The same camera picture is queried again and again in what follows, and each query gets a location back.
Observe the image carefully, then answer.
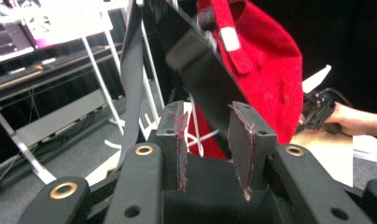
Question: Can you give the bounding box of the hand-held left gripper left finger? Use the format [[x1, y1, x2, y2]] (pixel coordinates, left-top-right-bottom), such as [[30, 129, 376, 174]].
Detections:
[[155, 100, 190, 193]]

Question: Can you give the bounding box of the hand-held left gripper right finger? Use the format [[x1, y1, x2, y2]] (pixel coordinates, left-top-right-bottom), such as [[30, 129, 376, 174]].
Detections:
[[227, 100, 278, 202]]

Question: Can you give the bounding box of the red cap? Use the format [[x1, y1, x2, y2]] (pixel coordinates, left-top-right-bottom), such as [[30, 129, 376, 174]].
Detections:
[[188, 0, 304, 161]]

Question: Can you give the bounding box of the black belt strap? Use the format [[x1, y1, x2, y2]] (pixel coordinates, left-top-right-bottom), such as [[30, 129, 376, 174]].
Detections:
[[118, 0, 252, 171]]

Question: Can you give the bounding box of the bright monitor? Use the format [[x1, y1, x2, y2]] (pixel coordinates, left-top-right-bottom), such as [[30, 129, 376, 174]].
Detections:
[[21, 0, 131, 49]]

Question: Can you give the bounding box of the black cable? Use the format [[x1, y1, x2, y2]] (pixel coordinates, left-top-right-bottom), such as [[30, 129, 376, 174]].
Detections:
[[321, 87, 354, 108]]

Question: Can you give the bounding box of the white metal table frame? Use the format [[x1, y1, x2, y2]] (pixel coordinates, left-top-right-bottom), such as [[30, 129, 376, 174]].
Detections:
[[0, 0, 166, 185]]

